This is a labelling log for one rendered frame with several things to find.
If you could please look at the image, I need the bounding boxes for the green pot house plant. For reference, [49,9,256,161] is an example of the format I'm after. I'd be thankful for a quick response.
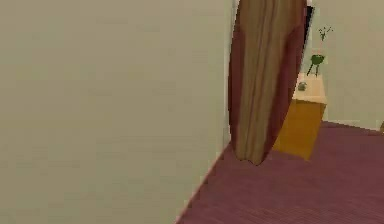
[306,25,334,78]

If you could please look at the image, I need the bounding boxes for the red and tan surfboard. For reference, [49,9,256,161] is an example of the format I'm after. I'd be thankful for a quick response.
[227,0,308,167]

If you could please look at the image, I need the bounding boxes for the yellow wooden cabinet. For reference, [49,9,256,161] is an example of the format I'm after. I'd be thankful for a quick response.
[271,72,328,162]

